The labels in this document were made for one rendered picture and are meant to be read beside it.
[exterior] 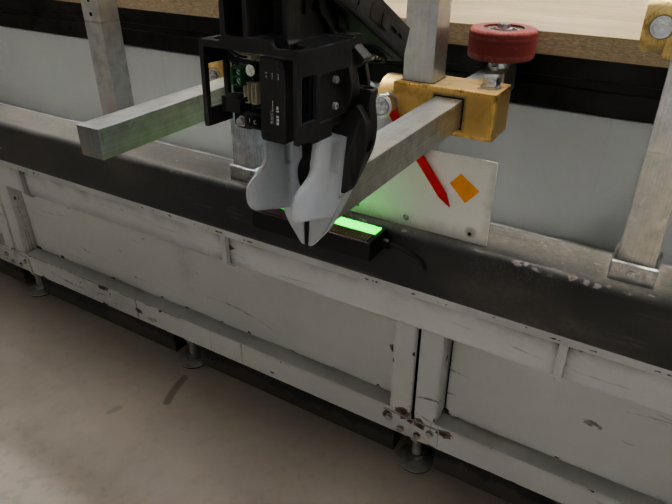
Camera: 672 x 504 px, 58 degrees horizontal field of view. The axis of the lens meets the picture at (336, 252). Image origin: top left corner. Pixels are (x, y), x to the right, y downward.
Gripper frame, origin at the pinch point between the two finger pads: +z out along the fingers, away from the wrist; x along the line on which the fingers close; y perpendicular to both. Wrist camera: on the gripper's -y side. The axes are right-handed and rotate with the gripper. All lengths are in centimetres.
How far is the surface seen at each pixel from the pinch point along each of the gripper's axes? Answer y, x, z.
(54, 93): -48, -101, 14
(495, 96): -25.5, 4.5, -5.3
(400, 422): -50, -12, 67
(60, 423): -22, -84, 82
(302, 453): -44, -32, 81
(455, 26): -45.4, -8.1, -8.6
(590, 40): -45.6, 8.8, -8.6
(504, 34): -37.7, 0.8, -9.4
